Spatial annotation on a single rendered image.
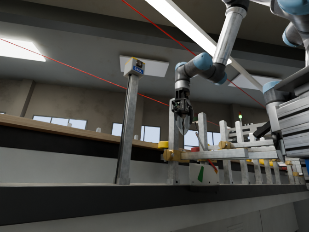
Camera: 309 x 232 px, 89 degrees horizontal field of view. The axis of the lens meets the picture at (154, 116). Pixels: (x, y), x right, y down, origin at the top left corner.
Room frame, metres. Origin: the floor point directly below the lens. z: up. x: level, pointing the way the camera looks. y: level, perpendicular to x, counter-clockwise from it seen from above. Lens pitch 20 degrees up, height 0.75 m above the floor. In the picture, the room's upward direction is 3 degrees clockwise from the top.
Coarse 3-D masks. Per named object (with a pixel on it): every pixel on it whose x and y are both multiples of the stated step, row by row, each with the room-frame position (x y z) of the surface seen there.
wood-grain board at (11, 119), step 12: (0, 120) 0.49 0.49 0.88; (12, 120) 0.51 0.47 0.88; (24, 120) 0.53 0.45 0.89; (36, 120) 0.55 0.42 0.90; (48, 132) 0.62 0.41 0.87; (60, 132) 0.60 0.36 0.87; (72, 132) 0.62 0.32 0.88; (84, 132) 0.65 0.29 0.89; (96, 132) 0.68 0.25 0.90; (132, 144) 0.79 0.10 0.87; (144, 144) 0.84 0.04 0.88; (156, 144) 0.89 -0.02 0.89
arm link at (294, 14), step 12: (228, 0) 0.50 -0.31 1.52; (252, 0) 0.39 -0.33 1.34; (264, 0) 0.35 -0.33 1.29; (276, 0) 0.31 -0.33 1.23; (288, 0) 0.27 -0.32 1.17; (300, 0) 0.26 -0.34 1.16; (276, 12) 0.33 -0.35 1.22; (288, 12) 0.29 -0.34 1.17; (300, 12) 0.28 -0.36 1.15; (300, 24) 0.32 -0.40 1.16
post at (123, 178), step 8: (128, 80) 0.60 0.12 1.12; (136, 80) 0.60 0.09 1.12; (128, 88) 0.60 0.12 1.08; (136, 88) 0.61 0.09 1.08; (128, 96) 0.60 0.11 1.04; (136, 96) 0.61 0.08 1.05; (128, 104) 0.59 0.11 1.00; (128, 112) 0.59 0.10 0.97; (128, 120) 0.59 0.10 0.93; (128, 128) 0.60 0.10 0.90; (128, 136) 0.60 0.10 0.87; (120, 144) 0.60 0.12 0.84; (128, 144) 0.60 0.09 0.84; (120, 152) 0.60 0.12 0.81; (128, 152) 0.60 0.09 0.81; (120, 160) 0.60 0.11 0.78; (128, 160) 0.60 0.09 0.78; (120, 168) 0.59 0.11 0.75; (128, 168) 0.61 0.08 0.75; (120, 176) 0.59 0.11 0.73; (128, 176) 0.61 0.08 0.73; (120, 184) 0.59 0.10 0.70; (128, 184) 0.61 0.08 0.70
